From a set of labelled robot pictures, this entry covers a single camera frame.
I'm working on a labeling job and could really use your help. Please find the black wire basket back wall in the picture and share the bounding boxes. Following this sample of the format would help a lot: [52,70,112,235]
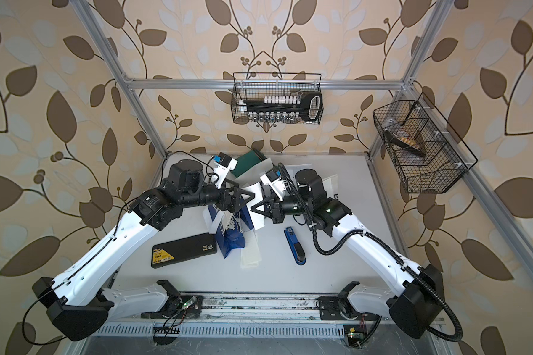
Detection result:
[230,71,324,125]

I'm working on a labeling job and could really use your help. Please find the dark blue bag white handles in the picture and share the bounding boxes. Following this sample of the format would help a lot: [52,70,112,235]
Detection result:
[323,175,339,212]

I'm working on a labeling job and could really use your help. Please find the aluminium frame rail base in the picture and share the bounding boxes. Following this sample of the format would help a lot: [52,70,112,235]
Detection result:
[63,294,455,354]

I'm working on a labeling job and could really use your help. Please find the black wire basket wall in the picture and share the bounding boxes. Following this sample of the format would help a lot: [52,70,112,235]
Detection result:
[373,93,478,194]
[230,71,324,125]

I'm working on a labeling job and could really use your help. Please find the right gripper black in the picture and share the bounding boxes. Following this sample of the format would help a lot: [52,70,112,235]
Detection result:
[252,190,314,223]

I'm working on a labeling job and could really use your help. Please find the black tool set in basket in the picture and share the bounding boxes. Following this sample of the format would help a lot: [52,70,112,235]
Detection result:
[232,91,324,124]

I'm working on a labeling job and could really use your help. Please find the black corrugated cable conduit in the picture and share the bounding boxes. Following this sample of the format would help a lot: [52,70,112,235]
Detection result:
[277,162,465,343]

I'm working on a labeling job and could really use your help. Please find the green white bag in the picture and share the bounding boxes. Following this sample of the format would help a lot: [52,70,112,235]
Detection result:
[285,164,312,178]

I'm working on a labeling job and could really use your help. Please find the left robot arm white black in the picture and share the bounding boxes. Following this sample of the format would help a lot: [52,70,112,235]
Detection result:
[33,153,255,341]

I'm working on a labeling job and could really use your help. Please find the dark object in right basket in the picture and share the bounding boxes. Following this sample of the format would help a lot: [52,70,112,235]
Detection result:
[385,131,426,158]

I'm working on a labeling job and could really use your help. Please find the black wire basket right wall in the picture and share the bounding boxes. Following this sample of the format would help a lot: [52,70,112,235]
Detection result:
[373,93,478,194]

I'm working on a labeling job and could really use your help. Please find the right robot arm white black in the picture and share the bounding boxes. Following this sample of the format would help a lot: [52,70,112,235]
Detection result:
[250,166,446,339]

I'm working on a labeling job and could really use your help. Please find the black box yellow label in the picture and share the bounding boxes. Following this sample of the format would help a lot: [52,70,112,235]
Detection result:
[151,233,217,269]

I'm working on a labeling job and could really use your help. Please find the blue stapler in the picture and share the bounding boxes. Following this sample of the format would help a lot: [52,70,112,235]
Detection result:
[284,227,306,266]

